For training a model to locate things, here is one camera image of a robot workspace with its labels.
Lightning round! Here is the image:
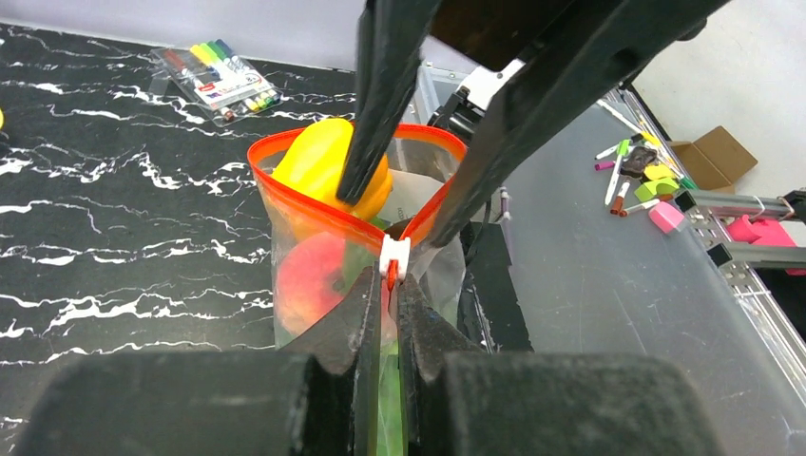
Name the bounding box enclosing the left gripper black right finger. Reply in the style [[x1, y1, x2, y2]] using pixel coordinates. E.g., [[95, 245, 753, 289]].
[[396, 277, 724, 455]]

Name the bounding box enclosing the loose markers pile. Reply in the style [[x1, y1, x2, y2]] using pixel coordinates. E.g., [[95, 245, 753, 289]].
[[594, 131, 698, 218]]

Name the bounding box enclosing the pink plastic clamp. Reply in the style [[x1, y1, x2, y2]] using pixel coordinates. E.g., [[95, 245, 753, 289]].
[[727, 215, 797, 247]]

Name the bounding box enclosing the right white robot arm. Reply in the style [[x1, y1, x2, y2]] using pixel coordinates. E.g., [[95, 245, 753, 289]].
[[336, 0, 720, 247]]

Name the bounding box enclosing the yellow toy bell pepper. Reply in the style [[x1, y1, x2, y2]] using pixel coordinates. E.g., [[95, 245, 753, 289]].
[[272, 118, 393, 221]]

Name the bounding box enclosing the green toy lettuce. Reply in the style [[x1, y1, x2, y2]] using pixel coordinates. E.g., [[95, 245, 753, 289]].
[[339, 217, 454, 456]]

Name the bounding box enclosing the pink eraser block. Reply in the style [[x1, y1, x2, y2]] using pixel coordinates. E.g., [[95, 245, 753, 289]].
[[648, 201, 685, 235]]

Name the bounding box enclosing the clear zip top bag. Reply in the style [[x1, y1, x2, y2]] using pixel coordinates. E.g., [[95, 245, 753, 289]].
[[246, 123, 470, 456]]

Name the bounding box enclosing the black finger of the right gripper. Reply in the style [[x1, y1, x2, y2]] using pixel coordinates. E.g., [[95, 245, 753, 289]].
[[428, 1, 724, 247], [336, 0, 440, 205]]

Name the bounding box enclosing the brown cardboard box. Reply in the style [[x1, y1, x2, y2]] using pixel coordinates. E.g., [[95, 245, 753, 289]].
[[669, 126, 758, 194]]

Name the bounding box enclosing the toy peach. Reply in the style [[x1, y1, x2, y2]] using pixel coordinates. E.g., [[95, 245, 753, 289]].
[[275, 244, 344, 335]]

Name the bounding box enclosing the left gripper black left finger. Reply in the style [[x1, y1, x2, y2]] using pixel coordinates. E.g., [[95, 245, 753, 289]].
[[16, 266, 382, 455]]

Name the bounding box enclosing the pack of coloured markers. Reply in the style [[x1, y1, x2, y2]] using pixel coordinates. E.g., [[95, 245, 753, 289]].
[[150, 39, 282, 126]]

